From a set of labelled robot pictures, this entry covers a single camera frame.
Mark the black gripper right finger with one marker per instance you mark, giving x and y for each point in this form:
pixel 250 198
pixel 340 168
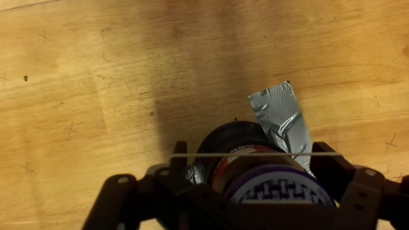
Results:
pixel 361 196

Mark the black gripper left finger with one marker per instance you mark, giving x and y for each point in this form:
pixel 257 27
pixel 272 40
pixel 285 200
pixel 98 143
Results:
pixel 127 205

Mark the silver duct tape roll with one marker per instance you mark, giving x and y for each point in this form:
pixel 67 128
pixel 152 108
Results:
pixel 255 170

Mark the grey duct tape strip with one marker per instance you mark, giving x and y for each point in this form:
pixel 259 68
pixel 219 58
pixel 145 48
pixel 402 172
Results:
pixel 281 119

